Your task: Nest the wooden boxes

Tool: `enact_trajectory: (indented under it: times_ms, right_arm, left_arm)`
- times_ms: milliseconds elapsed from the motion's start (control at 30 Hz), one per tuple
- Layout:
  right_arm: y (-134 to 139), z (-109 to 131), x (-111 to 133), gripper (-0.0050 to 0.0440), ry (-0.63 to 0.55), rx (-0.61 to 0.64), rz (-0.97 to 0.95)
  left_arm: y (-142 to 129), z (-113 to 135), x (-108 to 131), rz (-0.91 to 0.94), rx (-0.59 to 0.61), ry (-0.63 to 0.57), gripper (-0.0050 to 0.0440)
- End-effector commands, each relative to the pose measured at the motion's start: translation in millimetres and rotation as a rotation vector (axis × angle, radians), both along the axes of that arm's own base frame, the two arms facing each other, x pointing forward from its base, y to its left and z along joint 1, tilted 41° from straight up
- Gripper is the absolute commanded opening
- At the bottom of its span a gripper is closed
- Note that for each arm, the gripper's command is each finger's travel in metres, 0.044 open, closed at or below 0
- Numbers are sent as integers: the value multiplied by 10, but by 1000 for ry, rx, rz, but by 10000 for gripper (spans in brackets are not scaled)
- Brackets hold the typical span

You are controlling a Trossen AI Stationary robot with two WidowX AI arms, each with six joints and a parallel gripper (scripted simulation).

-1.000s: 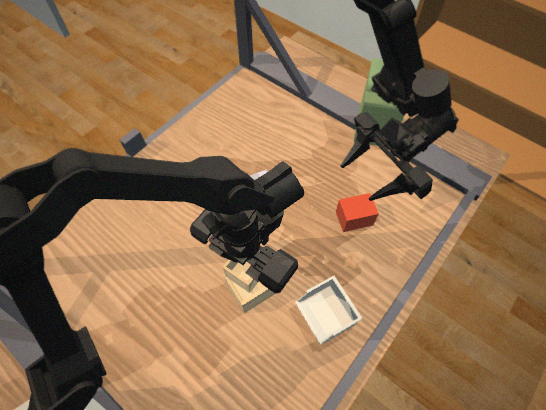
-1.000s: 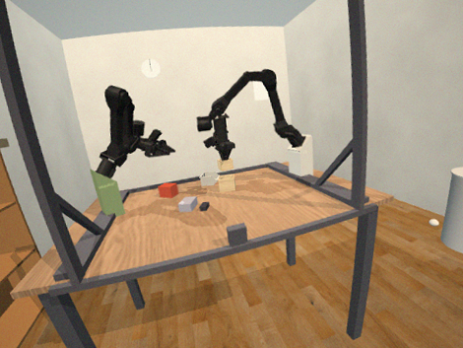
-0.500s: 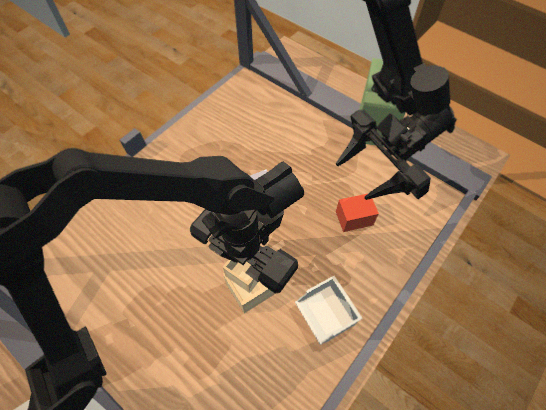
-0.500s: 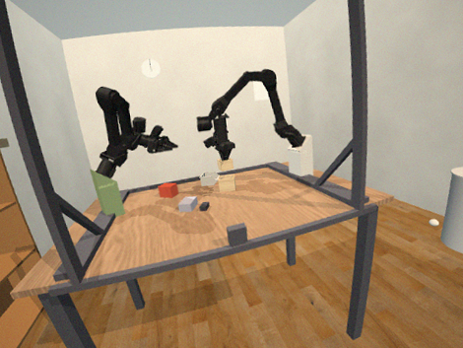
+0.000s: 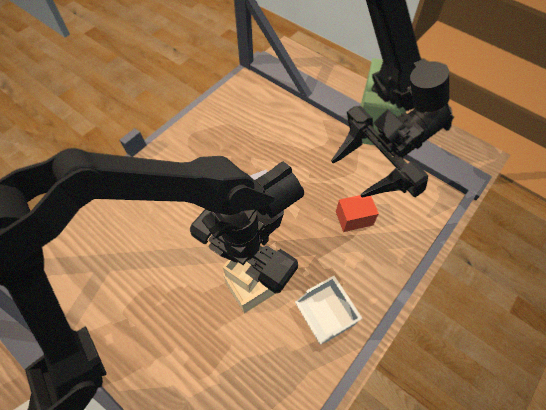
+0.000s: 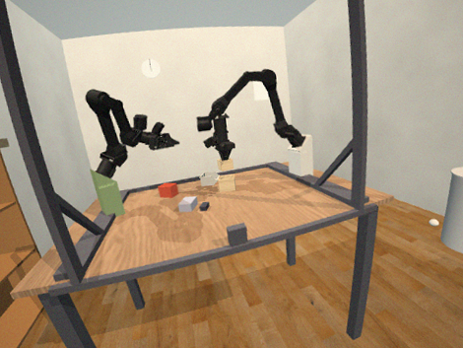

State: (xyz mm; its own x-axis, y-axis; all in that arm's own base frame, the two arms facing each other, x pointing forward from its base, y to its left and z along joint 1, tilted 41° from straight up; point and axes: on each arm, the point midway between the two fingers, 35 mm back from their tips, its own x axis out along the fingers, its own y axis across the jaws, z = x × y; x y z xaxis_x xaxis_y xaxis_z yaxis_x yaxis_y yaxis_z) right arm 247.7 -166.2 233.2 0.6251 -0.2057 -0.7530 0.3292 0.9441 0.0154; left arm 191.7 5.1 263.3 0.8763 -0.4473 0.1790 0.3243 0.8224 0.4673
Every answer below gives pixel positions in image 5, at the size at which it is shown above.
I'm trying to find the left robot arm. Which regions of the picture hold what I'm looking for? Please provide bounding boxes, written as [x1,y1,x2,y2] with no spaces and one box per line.
[366,0,454,154]

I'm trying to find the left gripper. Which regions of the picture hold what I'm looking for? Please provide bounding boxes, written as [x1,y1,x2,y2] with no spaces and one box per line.
[331,106,430,198]

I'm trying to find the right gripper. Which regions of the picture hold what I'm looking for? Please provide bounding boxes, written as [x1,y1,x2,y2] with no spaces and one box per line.
[190,209,298,294]

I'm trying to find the orange block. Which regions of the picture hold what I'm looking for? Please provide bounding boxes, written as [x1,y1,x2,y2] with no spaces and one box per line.
[336,195,379,232]

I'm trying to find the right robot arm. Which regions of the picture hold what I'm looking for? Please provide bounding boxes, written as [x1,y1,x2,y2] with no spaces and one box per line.
[0,148,304,410]

